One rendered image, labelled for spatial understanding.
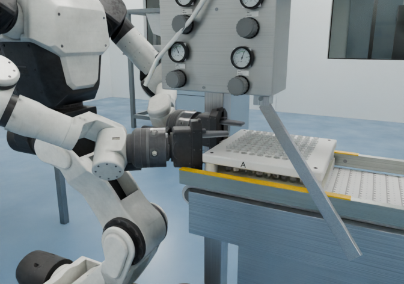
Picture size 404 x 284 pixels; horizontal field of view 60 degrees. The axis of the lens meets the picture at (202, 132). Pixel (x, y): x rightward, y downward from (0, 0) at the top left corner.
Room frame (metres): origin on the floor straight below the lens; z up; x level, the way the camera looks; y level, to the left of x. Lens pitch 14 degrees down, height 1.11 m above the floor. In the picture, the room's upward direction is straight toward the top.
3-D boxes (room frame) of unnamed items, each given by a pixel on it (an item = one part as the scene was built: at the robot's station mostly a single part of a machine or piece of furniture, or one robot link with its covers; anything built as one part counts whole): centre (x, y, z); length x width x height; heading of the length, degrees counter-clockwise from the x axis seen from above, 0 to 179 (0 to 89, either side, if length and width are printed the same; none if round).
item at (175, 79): (0.65, 0.05, 1.05); 0.03 x 0.02 x 0.05; 64
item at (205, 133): (0.76, -0.03, 0.92); 0.06 x 0.03 x 0.02; 96
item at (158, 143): (0.74, 0.06, 0.89); 0.12 x 0.10 x 0.13; 96
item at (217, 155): (0.76, -0.16, 0.88); 0.25 x 0.24 x 0.02; 154
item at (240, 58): (0.60, -0.07, 1.09); 0.04 x 0.01 x 0.04; 64
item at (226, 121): (0.87, -0.08, 0.92); 0.06 x 0.03 x 0.02; 56
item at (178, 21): (0.65, 0.04, 1.15); 0.03 x 0.02 x 0.04; 64
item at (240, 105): (3.51, -0.09, 0.38); 0.63 x 0.57 x 0.76; 63
